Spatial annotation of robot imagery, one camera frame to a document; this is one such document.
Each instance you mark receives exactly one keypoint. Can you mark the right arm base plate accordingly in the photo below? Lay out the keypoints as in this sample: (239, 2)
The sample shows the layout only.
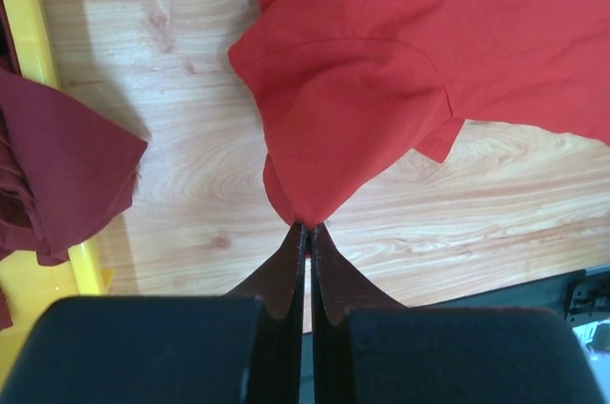
(587, 297)

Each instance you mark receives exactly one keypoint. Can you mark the bright red t shirt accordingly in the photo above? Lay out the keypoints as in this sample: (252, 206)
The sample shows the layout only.
(347, 87)

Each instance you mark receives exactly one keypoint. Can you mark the yellow plastic bin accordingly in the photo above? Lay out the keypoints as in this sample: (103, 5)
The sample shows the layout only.
(28, 288)

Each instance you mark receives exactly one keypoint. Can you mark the dark red t shirt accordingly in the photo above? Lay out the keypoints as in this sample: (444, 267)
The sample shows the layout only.
(66, 170)

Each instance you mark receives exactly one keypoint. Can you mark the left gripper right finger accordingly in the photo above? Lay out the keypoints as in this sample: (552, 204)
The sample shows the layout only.
(337, 289)

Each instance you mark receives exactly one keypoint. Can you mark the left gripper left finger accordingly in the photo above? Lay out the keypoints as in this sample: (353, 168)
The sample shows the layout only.
(277, 287)

